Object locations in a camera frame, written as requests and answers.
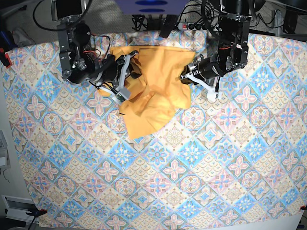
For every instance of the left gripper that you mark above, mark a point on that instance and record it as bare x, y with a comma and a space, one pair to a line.
207, 73

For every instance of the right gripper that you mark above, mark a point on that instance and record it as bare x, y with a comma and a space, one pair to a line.
110, 77

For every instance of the yellow T-shirt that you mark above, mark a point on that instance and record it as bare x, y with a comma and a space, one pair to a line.
158, 93

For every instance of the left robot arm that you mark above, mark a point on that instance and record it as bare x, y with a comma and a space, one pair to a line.
232, 53

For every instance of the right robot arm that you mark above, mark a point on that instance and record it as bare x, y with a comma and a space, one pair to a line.
77, 57

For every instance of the white power strip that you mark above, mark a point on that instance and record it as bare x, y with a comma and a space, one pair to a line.
192, 26

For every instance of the patterned tile tablecloth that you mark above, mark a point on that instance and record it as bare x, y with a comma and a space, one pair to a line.
239, 160

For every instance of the red clamp upper left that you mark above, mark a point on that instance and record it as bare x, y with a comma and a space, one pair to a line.
4, 58

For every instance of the black bracket at table edge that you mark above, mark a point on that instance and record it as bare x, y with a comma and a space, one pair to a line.
168, 25

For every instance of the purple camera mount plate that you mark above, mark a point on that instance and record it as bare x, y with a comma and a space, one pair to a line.
134, 7

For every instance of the white rail lower left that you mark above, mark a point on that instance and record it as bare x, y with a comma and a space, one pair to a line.
16, 208

